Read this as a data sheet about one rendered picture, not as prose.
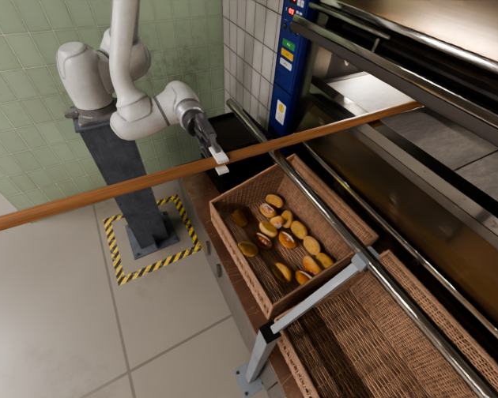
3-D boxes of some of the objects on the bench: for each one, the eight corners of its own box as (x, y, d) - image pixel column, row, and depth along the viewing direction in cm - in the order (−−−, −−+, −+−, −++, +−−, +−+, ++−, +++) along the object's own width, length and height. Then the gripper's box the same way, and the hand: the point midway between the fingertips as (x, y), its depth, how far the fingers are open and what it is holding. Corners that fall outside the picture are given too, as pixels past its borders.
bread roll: (314, 281, 113) (313, 278, 107) (299, 264, 118) (298, 259, 113) (324, 274, 113) (323, 270, 108) (309, 257, 119) (307, 252, 113)
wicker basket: (361, 277, 115) (390, 245, 94) (481, 426, 83) (565, 429, 62) (267, 328, 99) (276, 304, 78) (371, 538, 67) (434, 591, 47)
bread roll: (288, 226, 131) (286, 226, 125) (299, 217, 129) (296, 217, 124) (301, 241, 128) (299, 242, 123) (311, 233, 126) (310, 234, 121)
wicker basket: (286, 189, 149) (295, 151, 128) (356, 268, 118) (382, 236, 97) (209, 219, 132) (205, 182, 111) (266, 323, 101) (276, 298, 80)
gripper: (203, 94, 76) (237, 139, 63) (207, 138, 88) (236, 184, 75) (179, 99, 74) (208, 146, 60) (186, 144, 86) (212, 192, 72)
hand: (219, 159), depth 69 cm, fingers closed on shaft, 3 cm apart
